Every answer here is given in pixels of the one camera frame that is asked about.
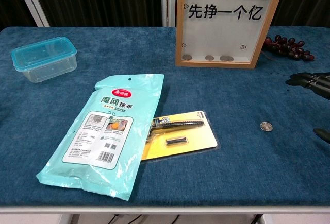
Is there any black pleated partition panel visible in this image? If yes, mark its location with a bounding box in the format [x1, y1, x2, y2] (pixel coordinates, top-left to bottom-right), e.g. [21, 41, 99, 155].
[0, 0, 36, 29]
[273, 0, 330, 28]
[28, 0, 163, 28]

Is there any black razor blade cartridge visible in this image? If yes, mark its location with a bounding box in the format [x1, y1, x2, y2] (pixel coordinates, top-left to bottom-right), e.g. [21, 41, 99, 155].
[164, 136, 188, 147]

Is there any white partition frame post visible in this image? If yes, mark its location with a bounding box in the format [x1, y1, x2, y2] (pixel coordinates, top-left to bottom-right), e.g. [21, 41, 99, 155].
[161, 0, 178, 28]
[12, 0, 50, 28]

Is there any clear container with teal lid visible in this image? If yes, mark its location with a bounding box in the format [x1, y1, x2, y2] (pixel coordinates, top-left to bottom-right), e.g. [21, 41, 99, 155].
[10, 36, 78, 83]

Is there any blue tablecloth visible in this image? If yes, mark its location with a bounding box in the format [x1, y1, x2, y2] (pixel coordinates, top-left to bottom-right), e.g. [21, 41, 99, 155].
[0, 26, 330, 208]

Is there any teal cleaning cloth package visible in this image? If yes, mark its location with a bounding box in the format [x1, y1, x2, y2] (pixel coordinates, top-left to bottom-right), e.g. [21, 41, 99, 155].
[36, 73, 165, 201]

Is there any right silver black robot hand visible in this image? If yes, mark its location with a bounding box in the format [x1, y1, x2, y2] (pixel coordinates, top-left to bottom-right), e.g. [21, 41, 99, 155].
[285, 72, 330, 142]

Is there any silver coin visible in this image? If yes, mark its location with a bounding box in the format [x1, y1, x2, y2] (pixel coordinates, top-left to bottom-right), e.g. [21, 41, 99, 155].
[259, 121, 273, 133]

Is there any black razor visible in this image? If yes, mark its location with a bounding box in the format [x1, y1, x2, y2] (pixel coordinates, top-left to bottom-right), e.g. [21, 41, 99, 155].
[146, 117, 205, 144]

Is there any yellow razor blister card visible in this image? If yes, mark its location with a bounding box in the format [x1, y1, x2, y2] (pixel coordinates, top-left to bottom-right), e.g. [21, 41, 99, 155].
[140, 110, 219, 161]

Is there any dark red grape bunch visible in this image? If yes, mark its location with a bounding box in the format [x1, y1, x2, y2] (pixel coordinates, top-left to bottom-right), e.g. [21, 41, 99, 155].
[262, 35, 316, 62]

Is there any wooden frame money box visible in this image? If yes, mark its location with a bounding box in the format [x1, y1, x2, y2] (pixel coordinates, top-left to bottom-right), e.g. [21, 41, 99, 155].
[175, 0, 287, 70]

